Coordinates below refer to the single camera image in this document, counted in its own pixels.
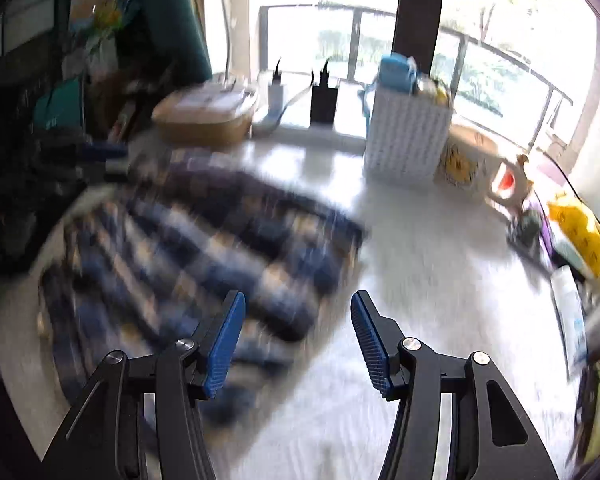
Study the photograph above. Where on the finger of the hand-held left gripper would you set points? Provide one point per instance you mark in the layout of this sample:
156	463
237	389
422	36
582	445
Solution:
102	150
110	170

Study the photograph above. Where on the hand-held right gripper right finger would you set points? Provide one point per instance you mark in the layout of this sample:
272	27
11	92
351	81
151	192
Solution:
372	345

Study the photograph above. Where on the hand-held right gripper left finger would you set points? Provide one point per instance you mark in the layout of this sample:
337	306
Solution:
225	345

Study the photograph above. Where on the blue plaid shirt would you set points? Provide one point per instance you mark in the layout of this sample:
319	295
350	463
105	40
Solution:
180	240

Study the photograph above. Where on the tablet with teal screen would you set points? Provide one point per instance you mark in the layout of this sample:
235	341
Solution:
60	107

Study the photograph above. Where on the white textured table cloth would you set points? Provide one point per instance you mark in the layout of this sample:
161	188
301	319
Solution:
430	285

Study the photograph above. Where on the brown food container clear lid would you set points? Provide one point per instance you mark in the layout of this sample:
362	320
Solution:
200	125

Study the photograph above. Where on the pink white snack bag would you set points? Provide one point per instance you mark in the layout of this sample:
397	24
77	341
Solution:
102	5

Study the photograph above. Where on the dark green curtain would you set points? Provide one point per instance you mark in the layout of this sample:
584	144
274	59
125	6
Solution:
175	15

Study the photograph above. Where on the white plug charger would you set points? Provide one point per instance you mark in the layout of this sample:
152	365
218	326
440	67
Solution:
275	95

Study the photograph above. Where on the grey desk lamp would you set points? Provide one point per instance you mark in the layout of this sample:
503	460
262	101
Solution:
223	10

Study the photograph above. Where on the small dark figurine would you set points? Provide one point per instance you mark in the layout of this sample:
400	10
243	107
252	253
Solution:
527	230

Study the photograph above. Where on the white lotion tube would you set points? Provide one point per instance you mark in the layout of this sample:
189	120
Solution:
570	315

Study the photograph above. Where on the cream bear print mug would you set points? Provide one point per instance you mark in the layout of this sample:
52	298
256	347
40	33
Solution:
462	160

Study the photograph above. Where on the white perforated basket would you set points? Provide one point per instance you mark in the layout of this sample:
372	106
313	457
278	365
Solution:
405	140

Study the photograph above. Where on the black plug charger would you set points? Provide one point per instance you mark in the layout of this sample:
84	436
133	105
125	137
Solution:
324	105

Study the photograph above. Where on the yellow wipes packet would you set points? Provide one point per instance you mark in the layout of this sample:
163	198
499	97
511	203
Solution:
580	235

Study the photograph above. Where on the small yellow packets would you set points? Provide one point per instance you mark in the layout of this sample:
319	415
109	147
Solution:
437	92

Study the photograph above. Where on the balcony glass railing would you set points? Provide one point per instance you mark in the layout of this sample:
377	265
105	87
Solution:
360	10

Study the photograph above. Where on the dark window frame post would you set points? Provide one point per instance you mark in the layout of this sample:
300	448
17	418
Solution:
417	5

